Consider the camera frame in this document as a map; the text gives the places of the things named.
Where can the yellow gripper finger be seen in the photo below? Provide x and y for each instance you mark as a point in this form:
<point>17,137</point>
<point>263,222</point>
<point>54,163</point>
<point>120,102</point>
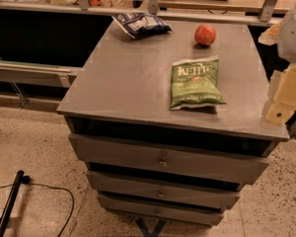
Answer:
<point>286,90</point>
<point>277,114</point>

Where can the green Kettle chip bag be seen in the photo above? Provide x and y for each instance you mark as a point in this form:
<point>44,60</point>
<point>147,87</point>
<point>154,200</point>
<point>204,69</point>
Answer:
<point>194,83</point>

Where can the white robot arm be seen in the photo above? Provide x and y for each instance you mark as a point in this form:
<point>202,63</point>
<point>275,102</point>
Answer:
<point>286,44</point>

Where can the dark blue chip bag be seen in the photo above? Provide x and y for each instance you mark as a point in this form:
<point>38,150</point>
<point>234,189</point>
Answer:
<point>138,25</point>

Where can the top grey drawer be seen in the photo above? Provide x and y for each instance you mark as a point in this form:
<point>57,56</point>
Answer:
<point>225,167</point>

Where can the grey drawer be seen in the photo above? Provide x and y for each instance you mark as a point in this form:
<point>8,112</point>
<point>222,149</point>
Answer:
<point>225,167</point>
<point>145,188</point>
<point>160,210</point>

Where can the red apple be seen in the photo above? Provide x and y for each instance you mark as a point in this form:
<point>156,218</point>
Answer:
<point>205,35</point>

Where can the middle grey drawer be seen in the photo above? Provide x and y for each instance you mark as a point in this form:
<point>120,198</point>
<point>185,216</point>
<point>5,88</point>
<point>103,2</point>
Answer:
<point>145,188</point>

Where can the bottom grey drawer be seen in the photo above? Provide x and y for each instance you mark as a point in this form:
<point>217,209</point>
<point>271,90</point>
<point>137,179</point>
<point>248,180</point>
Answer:
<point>160,210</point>

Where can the grey drawer cabinet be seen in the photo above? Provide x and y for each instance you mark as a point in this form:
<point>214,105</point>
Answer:
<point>124,93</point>

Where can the black pole on floor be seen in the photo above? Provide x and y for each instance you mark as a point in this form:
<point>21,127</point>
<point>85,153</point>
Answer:
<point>10,202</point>

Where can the metal shelf frame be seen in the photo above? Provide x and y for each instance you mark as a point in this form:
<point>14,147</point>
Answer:
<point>46,42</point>

